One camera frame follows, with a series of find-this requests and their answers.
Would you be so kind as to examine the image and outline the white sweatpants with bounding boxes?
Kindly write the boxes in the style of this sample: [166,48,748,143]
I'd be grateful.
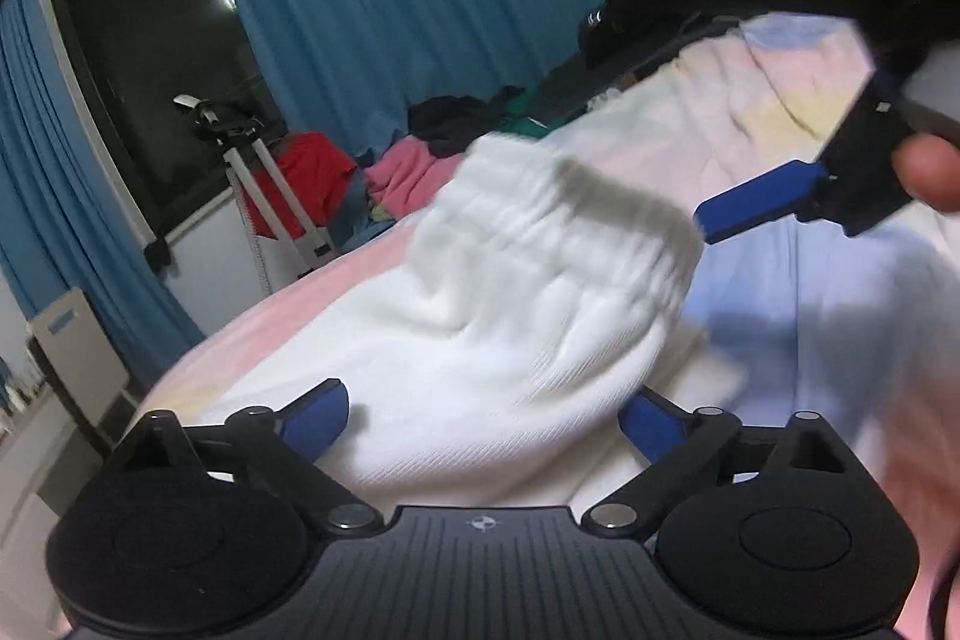
[202,135,747,512]

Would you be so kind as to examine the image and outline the person's right hand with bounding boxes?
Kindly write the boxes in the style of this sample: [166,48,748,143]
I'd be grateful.
[892,133,960,214]

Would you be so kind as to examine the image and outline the garment steamer stand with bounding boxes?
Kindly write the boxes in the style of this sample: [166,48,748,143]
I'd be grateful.
[172,92,338,296]

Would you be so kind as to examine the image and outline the left blue curtain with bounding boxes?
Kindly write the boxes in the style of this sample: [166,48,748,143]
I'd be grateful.
[2,0,203,392]

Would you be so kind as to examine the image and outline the black garment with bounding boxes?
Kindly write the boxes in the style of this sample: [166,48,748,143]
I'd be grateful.
[407,86,524,159]

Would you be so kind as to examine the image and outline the pink garment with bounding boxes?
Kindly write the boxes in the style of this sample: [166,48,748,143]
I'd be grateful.
[364,136,464,220]

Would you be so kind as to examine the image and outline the red garment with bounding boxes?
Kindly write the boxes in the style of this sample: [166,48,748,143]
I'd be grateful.
[251,131,358,239]

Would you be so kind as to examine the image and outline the dark window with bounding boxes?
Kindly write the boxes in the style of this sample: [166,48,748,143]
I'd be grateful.
[52,0,286,236]

